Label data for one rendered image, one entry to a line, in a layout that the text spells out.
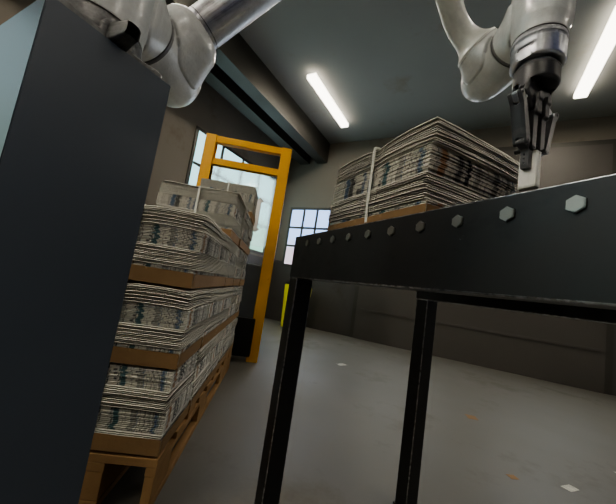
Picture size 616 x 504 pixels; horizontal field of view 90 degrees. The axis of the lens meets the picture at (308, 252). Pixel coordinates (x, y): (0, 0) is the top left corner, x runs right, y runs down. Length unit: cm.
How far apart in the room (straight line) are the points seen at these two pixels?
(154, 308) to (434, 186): 79
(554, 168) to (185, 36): 490
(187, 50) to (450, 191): 67
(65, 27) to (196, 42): 34
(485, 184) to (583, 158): 463
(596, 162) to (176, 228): 509
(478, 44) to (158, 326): 108
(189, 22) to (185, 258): 58
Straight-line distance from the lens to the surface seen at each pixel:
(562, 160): 536
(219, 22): 96
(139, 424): 107
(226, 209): 156
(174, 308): 97
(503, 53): 88
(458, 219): 46
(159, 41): 83
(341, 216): 88
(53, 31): 64
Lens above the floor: 66
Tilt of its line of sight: 7 degrees up
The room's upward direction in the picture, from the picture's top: 9 degrees clockwise
